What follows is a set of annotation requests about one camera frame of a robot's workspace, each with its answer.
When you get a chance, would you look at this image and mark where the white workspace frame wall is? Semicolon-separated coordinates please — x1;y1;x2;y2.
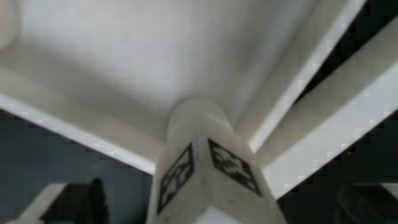
257;22;398;196

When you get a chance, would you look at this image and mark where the white table leg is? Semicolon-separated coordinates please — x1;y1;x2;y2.
145;98;287;224

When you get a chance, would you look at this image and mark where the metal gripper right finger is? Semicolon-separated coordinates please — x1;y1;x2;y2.
334;182;398;224

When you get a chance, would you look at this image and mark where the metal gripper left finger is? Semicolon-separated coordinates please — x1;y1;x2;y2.
10;178;110;224

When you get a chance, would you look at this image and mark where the white square table top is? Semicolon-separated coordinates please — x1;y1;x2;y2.
0;0;366;171

